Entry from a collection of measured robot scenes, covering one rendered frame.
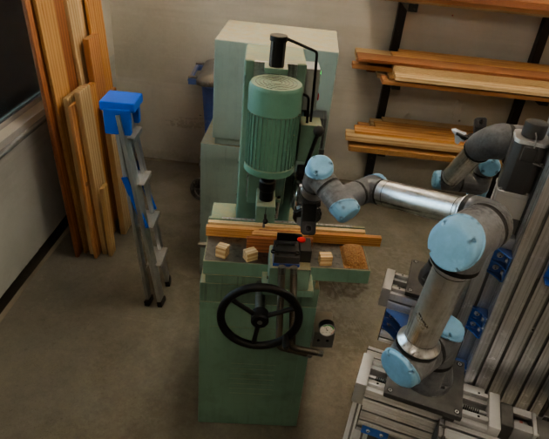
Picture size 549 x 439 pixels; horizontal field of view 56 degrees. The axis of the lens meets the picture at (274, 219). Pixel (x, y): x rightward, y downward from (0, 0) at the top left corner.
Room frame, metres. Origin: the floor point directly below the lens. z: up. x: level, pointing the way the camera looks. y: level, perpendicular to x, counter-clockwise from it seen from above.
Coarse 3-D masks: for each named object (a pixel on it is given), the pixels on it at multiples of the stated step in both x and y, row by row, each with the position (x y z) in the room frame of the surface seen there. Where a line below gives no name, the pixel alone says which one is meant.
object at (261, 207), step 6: (258, 192) 1.68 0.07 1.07; (258, 198) 1.64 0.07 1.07; (258, 204) 1.60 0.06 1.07; (264, 204) 1.60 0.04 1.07; (270, 204) 1.61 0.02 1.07; (258, 210) 1.59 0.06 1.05; (264, 210) 1.59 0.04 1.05; (270, 210) 1.59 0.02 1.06; (258, 216) 1.59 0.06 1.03; (270, 216) 1.59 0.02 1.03; (270, 222) 1.59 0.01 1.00
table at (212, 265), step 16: (208, 240) 1.58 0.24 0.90; (224, 240) 1.59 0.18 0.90; (240, 240) 1.60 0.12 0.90; (208, 256) 1.49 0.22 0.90; (240, 256) 1.51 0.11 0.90; (336, 256) 1.57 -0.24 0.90; (208, 272) 1.46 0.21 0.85; (224, 272) 1.46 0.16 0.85; (240, 272) 1.47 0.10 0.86; (256, 272) 1.47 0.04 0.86; (320, 272) 1.49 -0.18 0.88; (336, 272) 1.49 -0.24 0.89; (352, 272) 1.49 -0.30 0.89; (368, 272) 1.50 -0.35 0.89
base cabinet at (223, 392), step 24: (216, 312) 1.46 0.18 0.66; (240, 312) 1.47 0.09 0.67; (312, 312) 1.49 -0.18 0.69; (216, 336) 1.46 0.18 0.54; (240, 336) 1.47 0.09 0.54; (264, 336) 1.47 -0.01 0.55; (216, 360) 1.46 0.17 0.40; (240, 360) 1.47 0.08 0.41; (264, 360) 1.47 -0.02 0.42; (288, 360) 1.48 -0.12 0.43; (216, 384) 1.46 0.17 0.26; (240, 384) 1.47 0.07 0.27; (264, 384) 1.47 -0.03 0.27; (288, 384) 1.48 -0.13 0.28; (216, 408) 1.46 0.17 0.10; (240, 408) 1.47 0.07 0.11; (264, 408) 1.48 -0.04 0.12; (288, 408) 1.48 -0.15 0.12
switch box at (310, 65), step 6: (312, 66) 1.95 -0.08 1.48; (318, 66) 1.95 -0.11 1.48; (312, 72) 1.92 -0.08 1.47; (318, 72) 1.92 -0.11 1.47; (306, 78) 1.92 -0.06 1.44; (312, 78) 1.92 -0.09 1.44; (318, 78) 1.92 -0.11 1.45; (306, 84) 1.92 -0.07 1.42; (312, 84) 1.92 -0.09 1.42; (318, 84) 1.92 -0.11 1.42; (306, 90) 1.92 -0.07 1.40; (306, 102) 1.92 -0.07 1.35; (306, 108) 1.92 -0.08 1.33
